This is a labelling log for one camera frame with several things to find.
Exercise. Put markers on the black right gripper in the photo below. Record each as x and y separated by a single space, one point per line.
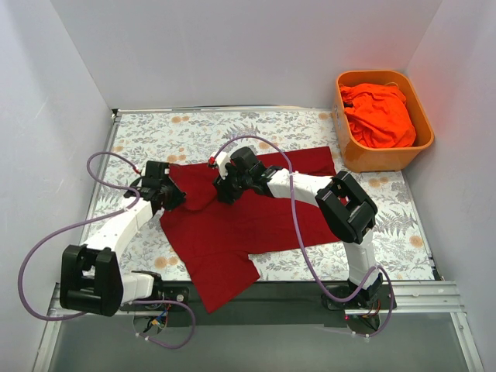
225 189

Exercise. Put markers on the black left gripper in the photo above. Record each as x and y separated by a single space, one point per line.
170 195

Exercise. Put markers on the dark red t-shirt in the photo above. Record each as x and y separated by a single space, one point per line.
214 240

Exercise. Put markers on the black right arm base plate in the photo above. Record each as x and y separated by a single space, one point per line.
341 289

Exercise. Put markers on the floral patterned table mat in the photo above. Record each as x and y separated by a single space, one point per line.
190 137

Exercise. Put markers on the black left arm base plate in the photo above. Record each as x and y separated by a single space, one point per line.
174 293

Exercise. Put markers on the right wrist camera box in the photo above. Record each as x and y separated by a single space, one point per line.
242 159

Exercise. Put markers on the bright orange t-shirt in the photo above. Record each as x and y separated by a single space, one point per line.
377 115

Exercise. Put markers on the aluminium front frame rail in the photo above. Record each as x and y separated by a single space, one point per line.
409 296

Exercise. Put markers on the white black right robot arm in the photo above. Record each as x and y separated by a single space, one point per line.
347 210

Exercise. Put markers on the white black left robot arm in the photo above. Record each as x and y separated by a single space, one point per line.
91 280

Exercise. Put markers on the orange plastic basket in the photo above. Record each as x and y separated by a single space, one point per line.
359 158

